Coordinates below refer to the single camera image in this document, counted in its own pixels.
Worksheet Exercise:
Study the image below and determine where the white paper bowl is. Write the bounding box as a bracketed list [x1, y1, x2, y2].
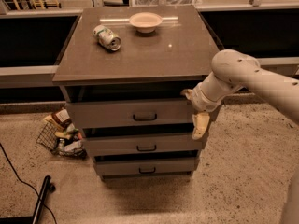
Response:
[129, 12, 163, 34]

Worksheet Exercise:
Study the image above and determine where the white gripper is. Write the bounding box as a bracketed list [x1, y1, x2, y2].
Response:
[180, 83, 221, 140]

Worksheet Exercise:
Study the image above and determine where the black floor cable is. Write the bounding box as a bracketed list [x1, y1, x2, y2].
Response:
[0, 142, 59, 224]

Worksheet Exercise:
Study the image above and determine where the black stand base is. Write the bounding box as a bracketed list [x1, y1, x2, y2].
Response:
[0, 175, 53, 224]

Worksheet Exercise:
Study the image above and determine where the wire basket with snacks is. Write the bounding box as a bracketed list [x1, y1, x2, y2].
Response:
[36, 108, 87, 159]

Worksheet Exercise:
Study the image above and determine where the crushed soda can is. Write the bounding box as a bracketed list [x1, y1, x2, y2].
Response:
[93, 25, 121, 51]

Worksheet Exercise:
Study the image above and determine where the grey drawer cabinet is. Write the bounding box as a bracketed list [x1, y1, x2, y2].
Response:
[53, 6, 218, 179]

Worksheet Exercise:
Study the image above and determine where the grey top drawer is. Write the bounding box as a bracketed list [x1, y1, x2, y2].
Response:
[66, 98, 195, 129]

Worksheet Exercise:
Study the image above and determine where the grey metal railing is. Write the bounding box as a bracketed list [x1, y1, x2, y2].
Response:
[0, 6, 298, 88]

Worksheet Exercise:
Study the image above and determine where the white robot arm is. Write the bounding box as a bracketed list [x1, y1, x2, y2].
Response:
[182, 49, 299, 224]

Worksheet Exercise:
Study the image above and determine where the grey bottom drawer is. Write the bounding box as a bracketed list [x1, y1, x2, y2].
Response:
[94, 158, 198, 176]

